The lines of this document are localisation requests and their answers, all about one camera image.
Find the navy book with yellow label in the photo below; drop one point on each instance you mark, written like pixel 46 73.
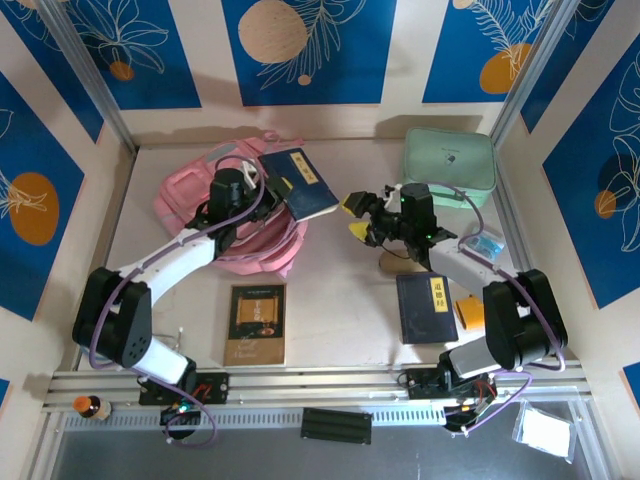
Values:
pixel 310 190
pixel 420 315

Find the pink student backpack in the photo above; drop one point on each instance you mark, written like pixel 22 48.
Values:
pixel 182 187

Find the dark brown scroll cover book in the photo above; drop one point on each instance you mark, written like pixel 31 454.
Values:
pixel 255 325

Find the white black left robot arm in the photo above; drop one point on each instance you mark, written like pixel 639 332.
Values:
pixel 175 257

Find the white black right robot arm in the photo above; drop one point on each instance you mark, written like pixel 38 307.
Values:
pixel 460 265

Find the blue tissue pack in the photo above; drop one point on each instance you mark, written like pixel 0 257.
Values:
pixel 482 246

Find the clear plastic bag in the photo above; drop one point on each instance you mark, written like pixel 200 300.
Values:
pixel 542 432

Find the mint green zip case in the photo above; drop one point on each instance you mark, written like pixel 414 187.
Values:
pixel 450 150

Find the orange yellow small box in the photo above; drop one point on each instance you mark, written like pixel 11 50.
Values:
pixel 470 312

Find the black ribbed plate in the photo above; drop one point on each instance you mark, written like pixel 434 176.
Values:
pixel 336 425

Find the brown bottle with orange cap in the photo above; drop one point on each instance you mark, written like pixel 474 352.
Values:
pixel 92 407

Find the blue floral wall poster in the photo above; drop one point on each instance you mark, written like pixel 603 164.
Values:
pixel 150 75
pixel 567 50
pixel 450 50
pixel 30 150
pixel 590 250
pixel 50 57
pixel 350 75

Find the aluminium front rail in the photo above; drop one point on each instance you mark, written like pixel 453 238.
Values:
pixel 325 385

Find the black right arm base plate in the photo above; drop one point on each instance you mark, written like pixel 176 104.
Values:
pixel 420 385

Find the aluminium left corner post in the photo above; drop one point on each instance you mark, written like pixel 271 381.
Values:
pixel 92 75

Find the aluminium corner post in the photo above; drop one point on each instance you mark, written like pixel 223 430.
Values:
pixel 92 75
pixel 537 50

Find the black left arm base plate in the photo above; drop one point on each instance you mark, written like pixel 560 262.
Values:
pixel 215 387

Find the aluminium right corner post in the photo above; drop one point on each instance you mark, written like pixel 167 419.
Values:
pixel 537 50

